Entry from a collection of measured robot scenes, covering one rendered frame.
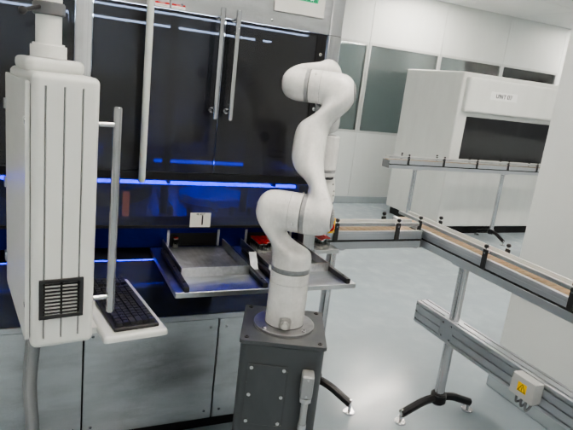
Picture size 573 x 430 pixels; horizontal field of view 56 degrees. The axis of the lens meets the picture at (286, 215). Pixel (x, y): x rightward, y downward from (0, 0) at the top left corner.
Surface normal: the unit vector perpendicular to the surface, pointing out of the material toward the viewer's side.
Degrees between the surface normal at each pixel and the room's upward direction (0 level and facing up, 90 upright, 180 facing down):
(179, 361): 90
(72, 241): 90
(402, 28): 90
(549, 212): 90
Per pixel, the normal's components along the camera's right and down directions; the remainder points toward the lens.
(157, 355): 0.40, 0.26
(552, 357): -0.91, 0.00
